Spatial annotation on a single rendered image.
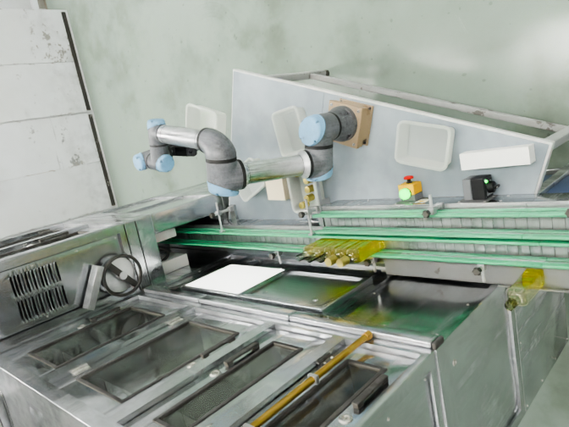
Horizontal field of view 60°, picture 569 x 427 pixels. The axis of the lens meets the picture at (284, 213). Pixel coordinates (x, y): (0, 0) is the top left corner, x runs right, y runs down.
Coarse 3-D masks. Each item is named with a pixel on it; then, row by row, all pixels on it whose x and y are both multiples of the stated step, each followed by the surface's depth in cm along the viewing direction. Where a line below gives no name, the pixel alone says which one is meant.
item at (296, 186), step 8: (288, 184) 240; (296, 184) 243; (304, 184) 242; (312, 184) 238; (296, 192) 243; (304, 192) 244; (312, 192) 240; (296, 200) 243; (296, 208) 242; (304, 208) 242
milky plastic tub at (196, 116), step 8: (192, 104) 229; (192, 112) 235; (200, 112) 237; (208, 112) 222; (216, 112) 224; (192, 120) 237; (200, 120) 239; (208, 120) 235; (216, 120) 220; (224, 120) 226; (192, 128) 238; (200, 128) 240; (216, 128) 222; (224, 128) 227
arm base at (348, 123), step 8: (328, 112) 202; (336, 112) 201; (344, 112) 202; (352, 112) 203; (344, 120) 200; (352, 120) 202; (344, 128) 201; (352, 128) 203; (344, 136) 205; (352, 136) 207
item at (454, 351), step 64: (192, 256) 308; (256, 256) 279; (128, 320) 221; (192, 320) 205; (256, 320) 188; (320, 320) 171; (384, 320) 169; (448, 320) 160; (512, 320) 187; (0, 384) 197; (64, 384) 170; (128, 384) 161; (192, 384) 153; (256, 384) 145; (320, 384) 138; (384, 384) 132; (448, 384) 146; (512, 384) 190
